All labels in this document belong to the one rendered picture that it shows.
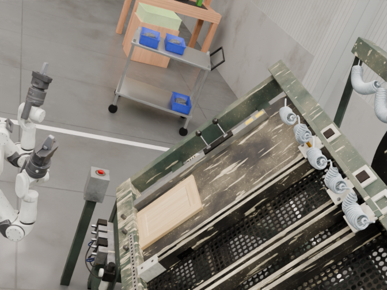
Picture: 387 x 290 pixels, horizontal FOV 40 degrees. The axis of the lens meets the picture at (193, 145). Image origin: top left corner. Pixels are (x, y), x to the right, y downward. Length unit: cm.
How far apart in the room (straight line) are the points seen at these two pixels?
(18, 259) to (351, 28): 410
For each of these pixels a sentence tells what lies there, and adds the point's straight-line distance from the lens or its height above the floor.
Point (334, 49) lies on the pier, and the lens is 612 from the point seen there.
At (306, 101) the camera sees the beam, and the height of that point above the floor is 190.
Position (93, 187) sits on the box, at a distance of 333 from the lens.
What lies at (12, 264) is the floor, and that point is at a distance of 395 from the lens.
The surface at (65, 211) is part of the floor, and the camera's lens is 452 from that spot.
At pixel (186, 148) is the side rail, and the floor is 123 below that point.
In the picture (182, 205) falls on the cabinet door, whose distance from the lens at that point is 292.
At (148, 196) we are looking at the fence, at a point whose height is 99.
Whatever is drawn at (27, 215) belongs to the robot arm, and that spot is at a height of 123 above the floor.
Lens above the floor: 267
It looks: 25 degrees down
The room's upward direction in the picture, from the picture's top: 22 degrees clockwise
